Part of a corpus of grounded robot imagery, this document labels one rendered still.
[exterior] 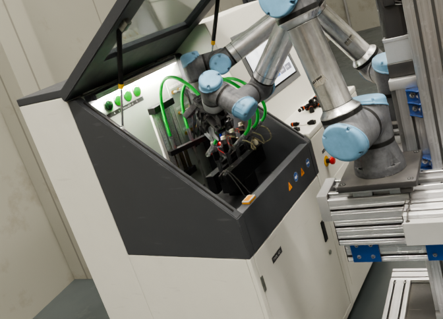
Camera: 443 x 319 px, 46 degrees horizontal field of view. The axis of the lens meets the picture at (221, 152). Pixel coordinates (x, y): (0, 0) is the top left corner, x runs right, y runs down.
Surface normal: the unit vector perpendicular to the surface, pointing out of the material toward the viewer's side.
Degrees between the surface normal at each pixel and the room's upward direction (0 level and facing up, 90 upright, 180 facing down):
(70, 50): 90
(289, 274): 90
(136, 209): 90
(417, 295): 0
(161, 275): 90
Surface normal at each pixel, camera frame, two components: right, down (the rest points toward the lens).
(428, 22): -0.40, 0.39
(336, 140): -0.51, 0.52
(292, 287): 0.83, -0.08
